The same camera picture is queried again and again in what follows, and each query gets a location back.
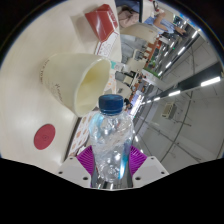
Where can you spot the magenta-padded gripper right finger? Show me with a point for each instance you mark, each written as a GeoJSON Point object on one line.
{"type": "Point", "coordinates": [138, 161]}

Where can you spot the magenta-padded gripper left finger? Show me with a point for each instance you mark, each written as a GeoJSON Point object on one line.
{"type": "Point", "coordinates": [85, 161]}

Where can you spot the clear water bottle blue cap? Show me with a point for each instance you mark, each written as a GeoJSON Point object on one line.
{"type": "Point", "coordinates": [110, 143]}

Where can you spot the printed tray liner paper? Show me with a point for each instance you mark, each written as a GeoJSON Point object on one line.
{"type": "Point", "coordinates": [80, 136]}

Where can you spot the flat round red coaster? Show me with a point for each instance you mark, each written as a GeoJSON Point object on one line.
{"type": "Point", "coordinates": [44, 136]}

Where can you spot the ceiling air unit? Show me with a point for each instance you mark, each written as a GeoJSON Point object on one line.
{"type": "Point", "coordinates": [168, 110]}

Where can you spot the cream paper cup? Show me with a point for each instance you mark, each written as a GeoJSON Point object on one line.
{"type": "Point", "coordinates": [66, 76]}

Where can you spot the beige chairs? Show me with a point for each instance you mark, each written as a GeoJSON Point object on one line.
{"type": "Point", "coordinates": [136, 55]}

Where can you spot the ceiling lights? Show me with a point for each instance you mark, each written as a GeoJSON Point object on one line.
{"type": "Point", "coordinates": [210, 81]}

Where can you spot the white leaflet red print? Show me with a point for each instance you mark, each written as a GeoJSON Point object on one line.
{"type": "Point", "coordinates": [107, 46]}

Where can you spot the red carton box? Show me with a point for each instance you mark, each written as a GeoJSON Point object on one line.
{"type": "Point", "coordinates": [101, 21]}

